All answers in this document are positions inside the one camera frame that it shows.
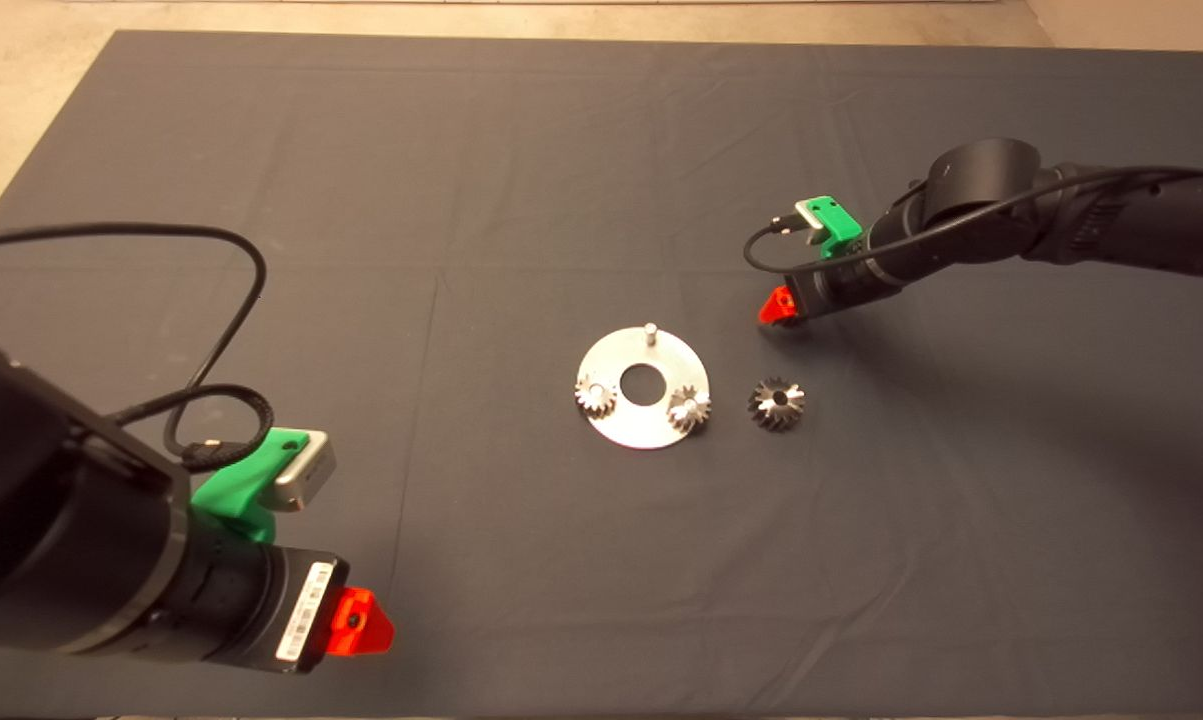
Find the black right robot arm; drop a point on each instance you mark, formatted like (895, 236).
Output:
(1111, 220)

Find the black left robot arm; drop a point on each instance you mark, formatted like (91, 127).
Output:
(51, 520)

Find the large steel gear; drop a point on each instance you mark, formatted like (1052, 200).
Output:
(776, 405)

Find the green left camera mount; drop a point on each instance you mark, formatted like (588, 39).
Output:
(236, 485)

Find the round metal plate with hole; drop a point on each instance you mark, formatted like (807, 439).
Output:
(641, 425)

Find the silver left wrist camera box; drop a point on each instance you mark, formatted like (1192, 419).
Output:
(303, 472)

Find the dark grey table cloth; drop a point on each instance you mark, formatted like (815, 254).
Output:
(861, 600)

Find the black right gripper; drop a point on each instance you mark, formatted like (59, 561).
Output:
(841, 285)

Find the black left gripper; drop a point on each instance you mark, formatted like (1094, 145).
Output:
(256, 600)

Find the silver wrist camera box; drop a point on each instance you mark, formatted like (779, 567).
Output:
(303, 472)
(813, 225)

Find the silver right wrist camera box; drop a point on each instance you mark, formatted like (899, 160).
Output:
(813, 225)

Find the small steel gear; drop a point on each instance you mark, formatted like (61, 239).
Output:
(689, 410)
(596, 397)

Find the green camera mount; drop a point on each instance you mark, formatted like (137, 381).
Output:
(236, 485)
(836, 222)

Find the green right camera mount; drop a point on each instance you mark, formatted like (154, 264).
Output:
(836, 222)

